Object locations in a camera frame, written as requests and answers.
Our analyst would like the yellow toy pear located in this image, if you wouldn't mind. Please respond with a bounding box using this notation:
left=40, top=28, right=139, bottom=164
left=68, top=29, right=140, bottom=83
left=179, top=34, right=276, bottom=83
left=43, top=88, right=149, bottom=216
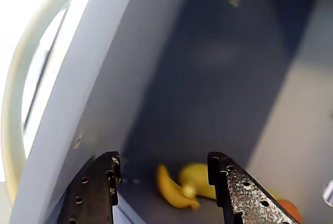
left=179, top=163, right=217, bottom=200

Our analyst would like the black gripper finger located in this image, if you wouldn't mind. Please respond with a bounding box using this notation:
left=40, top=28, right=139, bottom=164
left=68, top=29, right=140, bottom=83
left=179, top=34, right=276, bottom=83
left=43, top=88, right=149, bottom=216
left=59, top=152, right=122, bottom=224
left=207, top=152, right=300, bottom=224

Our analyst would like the blue dishwasher cabinet door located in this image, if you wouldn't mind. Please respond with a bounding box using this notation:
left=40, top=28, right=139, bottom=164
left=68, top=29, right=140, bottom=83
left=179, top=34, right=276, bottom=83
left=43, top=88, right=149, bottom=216
left=10, top=0, right=146, bottom=224

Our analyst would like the grey shelf cabinet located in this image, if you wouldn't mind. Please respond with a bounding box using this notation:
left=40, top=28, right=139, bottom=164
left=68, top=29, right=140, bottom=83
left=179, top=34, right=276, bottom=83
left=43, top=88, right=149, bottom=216
left=111, top=0, right=333, bottom=224

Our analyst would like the yellow toy banana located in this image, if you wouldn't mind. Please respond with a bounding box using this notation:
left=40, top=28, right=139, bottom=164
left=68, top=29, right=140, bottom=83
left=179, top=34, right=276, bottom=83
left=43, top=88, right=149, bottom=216
left=156, top=163, right=200, bottom=210

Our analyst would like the orange toy fruit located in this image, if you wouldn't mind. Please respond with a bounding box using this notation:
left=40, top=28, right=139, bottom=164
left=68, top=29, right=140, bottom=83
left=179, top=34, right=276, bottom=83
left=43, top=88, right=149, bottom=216
left=275, top=199, right=304, bottom=224

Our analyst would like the silver metal piece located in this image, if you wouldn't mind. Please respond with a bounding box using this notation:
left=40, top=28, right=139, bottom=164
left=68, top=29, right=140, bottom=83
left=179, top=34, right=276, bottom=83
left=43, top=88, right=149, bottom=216
left=322, top=179, right=333, bottom=206

